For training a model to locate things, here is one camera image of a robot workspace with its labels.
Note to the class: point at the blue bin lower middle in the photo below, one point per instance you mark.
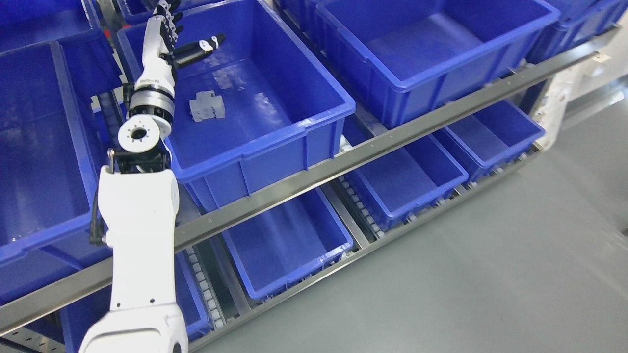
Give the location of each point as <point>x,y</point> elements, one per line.
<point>279,248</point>

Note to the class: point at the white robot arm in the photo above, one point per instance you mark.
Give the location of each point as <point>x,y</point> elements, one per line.
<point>138,200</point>

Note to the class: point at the blue bin lower far right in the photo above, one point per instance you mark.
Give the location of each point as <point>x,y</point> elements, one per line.
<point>489,138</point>

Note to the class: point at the metal shelf rail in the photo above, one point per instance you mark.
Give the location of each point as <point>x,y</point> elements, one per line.
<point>57,295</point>

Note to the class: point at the blue bin upper middle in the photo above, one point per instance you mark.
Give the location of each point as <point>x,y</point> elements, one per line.
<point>284,110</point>

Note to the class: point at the blue bin upper right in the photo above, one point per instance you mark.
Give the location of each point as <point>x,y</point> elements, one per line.
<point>405,58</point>

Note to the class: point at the blue bin top right corner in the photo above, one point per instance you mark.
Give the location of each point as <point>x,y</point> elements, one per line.
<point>562,36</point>

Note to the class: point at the blue bin upper left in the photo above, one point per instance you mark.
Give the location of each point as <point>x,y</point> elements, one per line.
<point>50,159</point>

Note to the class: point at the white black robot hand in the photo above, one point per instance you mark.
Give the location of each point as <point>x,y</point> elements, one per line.
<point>161,58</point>

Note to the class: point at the grey circuit breaker red switch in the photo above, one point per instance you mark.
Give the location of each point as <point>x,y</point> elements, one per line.
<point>207,105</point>

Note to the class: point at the blue bin lower centre right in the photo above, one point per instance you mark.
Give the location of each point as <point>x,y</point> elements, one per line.
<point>406,181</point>

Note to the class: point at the blue bin lower left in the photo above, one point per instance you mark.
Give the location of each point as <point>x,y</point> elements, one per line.
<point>90,327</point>

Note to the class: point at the blue bin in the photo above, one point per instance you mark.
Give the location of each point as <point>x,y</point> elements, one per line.
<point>50,159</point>
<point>90,327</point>
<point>405,58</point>
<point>279,248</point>
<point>406,181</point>
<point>284,110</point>
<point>489,138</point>

